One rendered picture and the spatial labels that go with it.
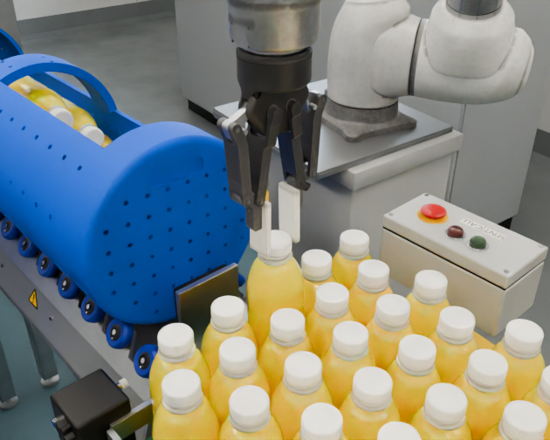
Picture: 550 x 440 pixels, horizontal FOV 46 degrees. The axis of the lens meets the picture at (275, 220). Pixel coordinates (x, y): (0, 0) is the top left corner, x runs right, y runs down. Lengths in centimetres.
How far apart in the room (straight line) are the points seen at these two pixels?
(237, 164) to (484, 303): 40
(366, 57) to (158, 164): 61
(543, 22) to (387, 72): 141
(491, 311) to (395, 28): 64
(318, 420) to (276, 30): 36
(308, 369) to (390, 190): 76
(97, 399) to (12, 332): 176
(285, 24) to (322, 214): 84
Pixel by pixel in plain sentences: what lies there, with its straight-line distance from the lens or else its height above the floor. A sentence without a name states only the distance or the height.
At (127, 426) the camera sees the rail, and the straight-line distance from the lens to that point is 82.
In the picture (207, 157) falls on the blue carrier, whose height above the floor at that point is 119.
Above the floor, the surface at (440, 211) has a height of 111.
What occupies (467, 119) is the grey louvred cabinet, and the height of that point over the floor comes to 66.
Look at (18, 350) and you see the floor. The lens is 247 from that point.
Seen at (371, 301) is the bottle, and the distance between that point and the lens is 82.
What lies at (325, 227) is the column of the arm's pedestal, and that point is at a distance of 140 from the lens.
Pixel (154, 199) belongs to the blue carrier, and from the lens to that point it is 84.
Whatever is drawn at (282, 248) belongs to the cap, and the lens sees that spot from 74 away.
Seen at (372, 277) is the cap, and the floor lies 110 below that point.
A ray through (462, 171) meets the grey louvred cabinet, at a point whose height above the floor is 44.
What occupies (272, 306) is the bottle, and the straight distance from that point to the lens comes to 77.
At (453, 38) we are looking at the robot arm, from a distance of 126.
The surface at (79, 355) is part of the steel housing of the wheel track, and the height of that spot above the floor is 87.
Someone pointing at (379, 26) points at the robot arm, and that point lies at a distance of 130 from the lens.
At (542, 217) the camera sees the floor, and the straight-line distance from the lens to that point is 326.
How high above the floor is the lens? 158
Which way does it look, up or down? 32 degrees down
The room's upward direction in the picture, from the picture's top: straight up
